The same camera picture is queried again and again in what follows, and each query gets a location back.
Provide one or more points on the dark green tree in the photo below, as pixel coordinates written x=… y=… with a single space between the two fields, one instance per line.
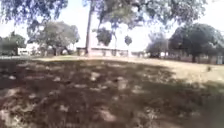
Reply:
x=11 y=43

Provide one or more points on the dry brown grass field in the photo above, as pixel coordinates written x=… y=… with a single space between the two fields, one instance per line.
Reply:
x=110 y=90

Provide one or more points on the small thin-stemmed tree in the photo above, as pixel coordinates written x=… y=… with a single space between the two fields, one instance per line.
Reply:
x=104 y=36

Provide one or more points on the tall pale-trunked tree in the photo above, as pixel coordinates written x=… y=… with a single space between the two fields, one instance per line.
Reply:
x=89 y=36

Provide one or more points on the white building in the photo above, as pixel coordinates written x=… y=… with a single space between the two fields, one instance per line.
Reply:
x=28 y=50

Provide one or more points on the small hazy tree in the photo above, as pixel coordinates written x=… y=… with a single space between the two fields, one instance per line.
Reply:
x=157 y=45

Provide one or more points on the fence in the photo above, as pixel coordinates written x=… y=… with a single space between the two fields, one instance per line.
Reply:
x=210 y=59

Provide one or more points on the long low building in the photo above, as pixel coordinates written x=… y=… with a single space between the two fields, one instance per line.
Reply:
x=103 y=52

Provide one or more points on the large dark round tree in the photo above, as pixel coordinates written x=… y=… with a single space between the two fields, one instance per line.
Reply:
x=195 y=40

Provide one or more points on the wide-crowned tree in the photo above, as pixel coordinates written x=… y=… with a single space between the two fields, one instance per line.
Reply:
x=55 y=35

